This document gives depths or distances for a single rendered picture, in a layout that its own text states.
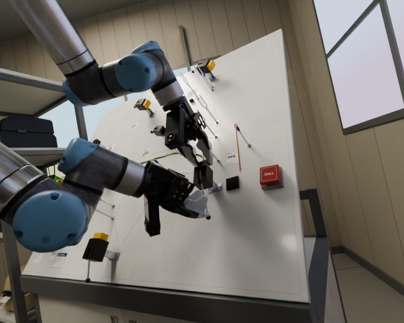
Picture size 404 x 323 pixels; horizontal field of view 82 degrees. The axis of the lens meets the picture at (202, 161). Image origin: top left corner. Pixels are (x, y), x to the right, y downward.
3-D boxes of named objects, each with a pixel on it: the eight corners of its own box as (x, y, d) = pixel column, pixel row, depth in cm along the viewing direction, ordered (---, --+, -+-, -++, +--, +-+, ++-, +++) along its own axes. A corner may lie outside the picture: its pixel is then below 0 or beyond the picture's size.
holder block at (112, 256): (100, 286, 75) (72, 280, 68) (113, 247, 81) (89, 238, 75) (109, 287, 72) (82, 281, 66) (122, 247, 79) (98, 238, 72)
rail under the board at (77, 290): (317, 344, 43) (309, 309, 44) (21, 291, 102) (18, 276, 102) (319, 325, 48) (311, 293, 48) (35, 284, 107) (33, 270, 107)
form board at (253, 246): (25, 275, 104) (21, 274, 103) (107, 112, 160) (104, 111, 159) (311, 304, 46) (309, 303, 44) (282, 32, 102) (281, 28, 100)
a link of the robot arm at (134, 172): (113, 195, 47) (109, 182, 54) (134, 203, 49) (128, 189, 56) (130, 163, 46) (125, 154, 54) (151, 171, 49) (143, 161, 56)
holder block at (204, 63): (201, 78, 114) (190, 63, 108) (218, 74, 107) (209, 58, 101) (196, 84, 112) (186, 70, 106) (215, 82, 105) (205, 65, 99)
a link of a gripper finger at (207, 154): (222, 153, 73) (206, 129, 70) (218, 163, 68) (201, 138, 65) (214, 157, 74) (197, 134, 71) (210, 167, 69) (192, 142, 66)
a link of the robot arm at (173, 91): (171, 84, 58) (146, 97, 62) (180, 100, 60) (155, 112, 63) (181, 77, 64) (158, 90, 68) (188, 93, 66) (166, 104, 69)
